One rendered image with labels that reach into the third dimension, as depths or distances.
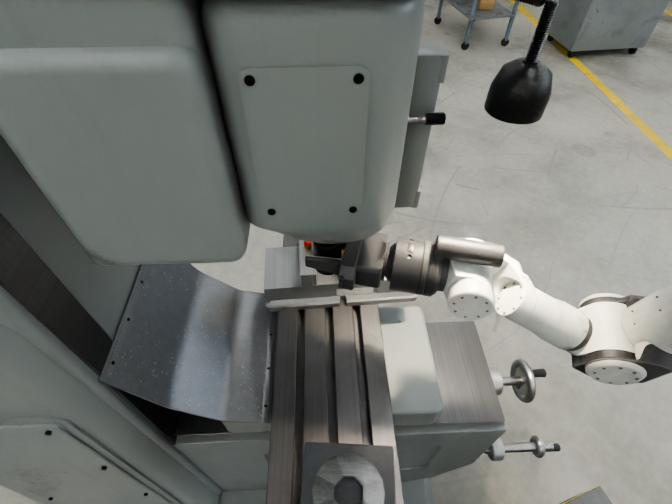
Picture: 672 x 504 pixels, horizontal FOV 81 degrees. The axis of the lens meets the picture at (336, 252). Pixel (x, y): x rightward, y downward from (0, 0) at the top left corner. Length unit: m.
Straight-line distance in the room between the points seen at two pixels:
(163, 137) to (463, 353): 0.93
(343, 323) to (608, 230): 2.27
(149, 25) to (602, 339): 0.70
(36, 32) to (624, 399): 2.21
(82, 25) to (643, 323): 0.74
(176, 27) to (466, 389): 0.96
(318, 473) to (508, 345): 1.64
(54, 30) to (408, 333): 0.87
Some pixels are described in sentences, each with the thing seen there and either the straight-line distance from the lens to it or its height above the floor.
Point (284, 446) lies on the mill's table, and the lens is 0.79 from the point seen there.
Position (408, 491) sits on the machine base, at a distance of 1.56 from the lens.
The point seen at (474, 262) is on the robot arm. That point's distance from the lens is 0.61.
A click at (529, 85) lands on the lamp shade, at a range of 0.54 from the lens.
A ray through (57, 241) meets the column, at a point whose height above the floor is 1.32.
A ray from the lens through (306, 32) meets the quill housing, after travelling 0.35.
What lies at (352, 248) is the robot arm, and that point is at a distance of 0.62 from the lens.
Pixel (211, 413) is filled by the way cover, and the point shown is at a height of 0.93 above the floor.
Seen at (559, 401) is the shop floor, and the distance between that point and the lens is 2.08.
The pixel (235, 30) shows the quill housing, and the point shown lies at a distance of 0.36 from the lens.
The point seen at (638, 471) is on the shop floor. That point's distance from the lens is 2.12.
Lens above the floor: 1.72
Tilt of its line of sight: 49 degrees down
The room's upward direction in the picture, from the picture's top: straight up
